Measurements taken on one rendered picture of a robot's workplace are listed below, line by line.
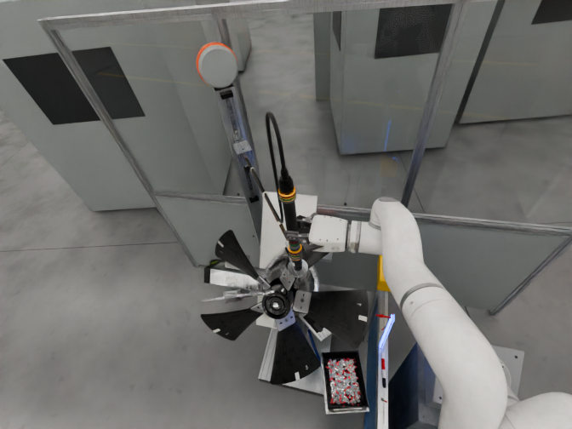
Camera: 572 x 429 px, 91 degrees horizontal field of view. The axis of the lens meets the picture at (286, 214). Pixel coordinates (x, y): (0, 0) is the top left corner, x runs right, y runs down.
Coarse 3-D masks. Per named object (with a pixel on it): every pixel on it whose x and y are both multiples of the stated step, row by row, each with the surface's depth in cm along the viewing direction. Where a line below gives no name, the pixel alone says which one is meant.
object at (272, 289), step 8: (272, 280) 122; (272, 288) 113; (280, 288) 113; (296, 288) 119; (264, 296) 111; (272, 296) 111; (280, 296) 111; (288, 296) 110; (264, 304) 112; (272, 304) 112; (280, 304) 111; (288, 304) 109; (272, 312) 112; (280, 312) 111; (288, 312) 110
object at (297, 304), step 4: (296, 292) 117; (300, 292) 117; (304, 292) 117; (308, 292) 117; (296, 296) 116; (300, 296) 116; (304, 296) 116; (308, 296) 116; (296, 300) 115; (304, 300) 115; (308, 300) 115; (296, 304) 114; (300, 304) 114; (304, 304) 114; (308, 304) 114; (296, 308) 112; (304, 308) 113; (308, 308) 112; (304, 312) 111
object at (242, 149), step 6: (234, 144) 130; (240, 144) 130; (246, 144) 129; (234, 150) 130; (240, 150) 126; (246, 150) 126; (240, 156) 126; (246, 156) 127; (252, 156) 128; (240, 162) 128; (252, 162) 130
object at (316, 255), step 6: (300, 216) 116; (300, 228) 115; (306, 252) 110; (312, 252) 108; (318, 252) 106; (324, 252) 105; (288, 258) 118; (306, 258) 109; (312, 258) 107; (318, 258) 106; (288, 264) 116; (312, 264) 107
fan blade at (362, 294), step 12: (312, 300) 114; (324, 300) 114; (336, 300) 114; (348, 300) 113; (360, 300) 113; (312, 312) 111; (324, 312) 111; (336, 312) 111; (348, 312) 111; (360, 312) 111; (324, 324) 109; (336, 324) 109; (348, 324) 109; (360, 324) 109; (348, 336) 108; (360, 336) 108
